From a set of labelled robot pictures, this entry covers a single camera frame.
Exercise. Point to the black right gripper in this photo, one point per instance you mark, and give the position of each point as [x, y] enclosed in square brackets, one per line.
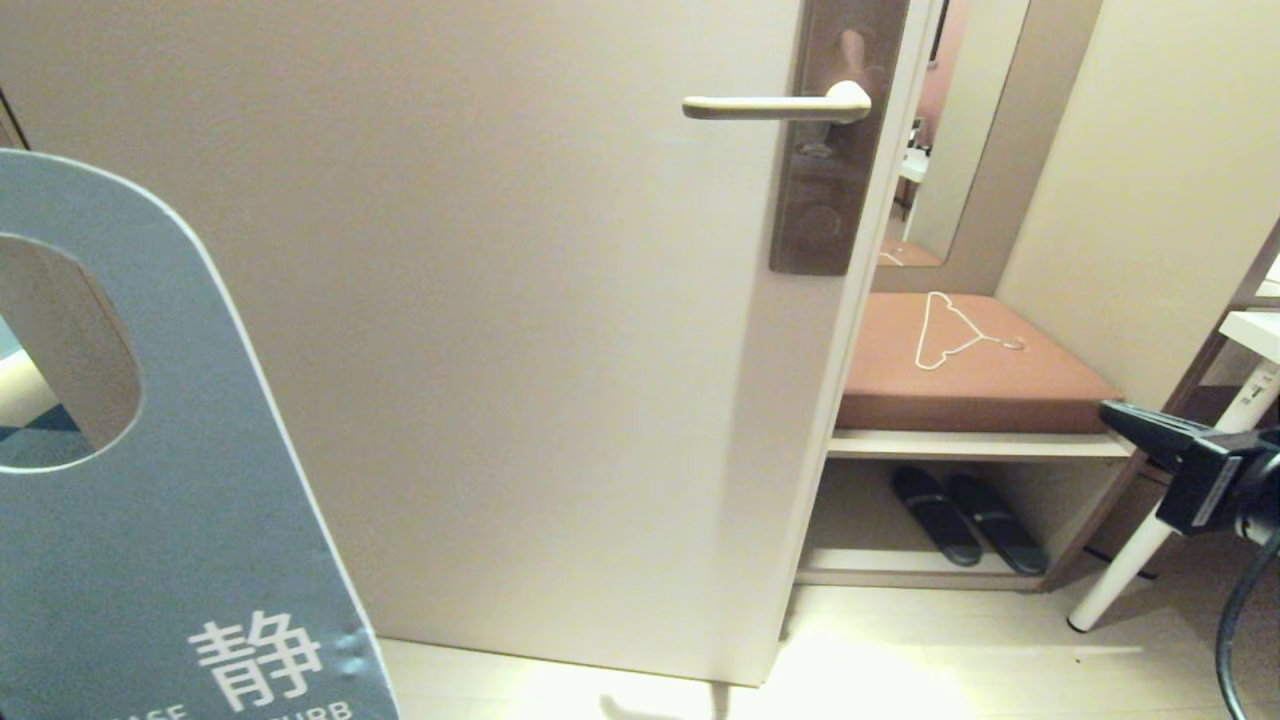
[1220, 480]

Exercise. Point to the white door hanger sign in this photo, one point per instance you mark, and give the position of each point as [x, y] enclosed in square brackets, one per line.
[150, 550]

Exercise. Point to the white room door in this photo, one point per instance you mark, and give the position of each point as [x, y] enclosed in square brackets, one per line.
[500, 350]

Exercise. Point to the white table leg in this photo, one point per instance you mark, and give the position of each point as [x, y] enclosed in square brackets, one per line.
[1130, 560]

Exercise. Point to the dark slipper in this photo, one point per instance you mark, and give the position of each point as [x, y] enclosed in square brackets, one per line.
[1000, 525]
[935, 515]

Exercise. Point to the brown bench cushion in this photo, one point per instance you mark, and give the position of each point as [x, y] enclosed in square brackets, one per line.
[980, 390]

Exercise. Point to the cream bench shelf unit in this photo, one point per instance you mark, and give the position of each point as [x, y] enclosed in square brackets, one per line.
[970, 446]

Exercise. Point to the taupe framed wall mirror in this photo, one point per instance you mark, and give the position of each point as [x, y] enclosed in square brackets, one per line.
[960, 120]

